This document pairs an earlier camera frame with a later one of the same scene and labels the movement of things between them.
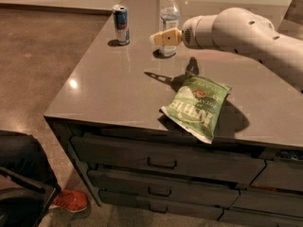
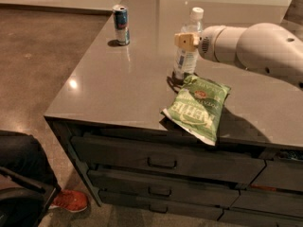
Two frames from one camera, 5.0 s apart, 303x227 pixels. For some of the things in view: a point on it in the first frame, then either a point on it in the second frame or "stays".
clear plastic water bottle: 169,19 to 186,62
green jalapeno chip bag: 196,107 stays
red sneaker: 71,200 stays
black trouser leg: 23,153 stays
